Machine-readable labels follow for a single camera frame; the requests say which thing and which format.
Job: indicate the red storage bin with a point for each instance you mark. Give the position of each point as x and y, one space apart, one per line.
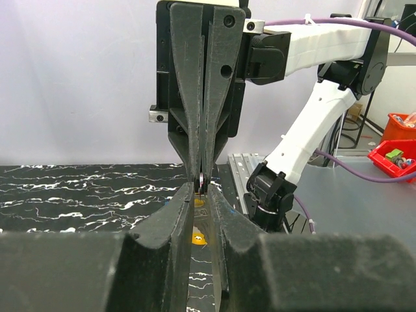
395 154

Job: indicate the aluminium rail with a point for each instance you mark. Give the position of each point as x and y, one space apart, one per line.
242 165

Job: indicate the yellow capped key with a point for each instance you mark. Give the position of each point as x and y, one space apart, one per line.
200 232

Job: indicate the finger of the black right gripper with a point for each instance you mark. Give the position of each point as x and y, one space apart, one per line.
224 41
188 44

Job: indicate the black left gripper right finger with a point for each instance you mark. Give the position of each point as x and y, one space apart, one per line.
240 276

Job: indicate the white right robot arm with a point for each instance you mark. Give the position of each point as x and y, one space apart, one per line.
351 57

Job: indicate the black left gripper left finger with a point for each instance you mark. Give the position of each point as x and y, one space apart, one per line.
152 272

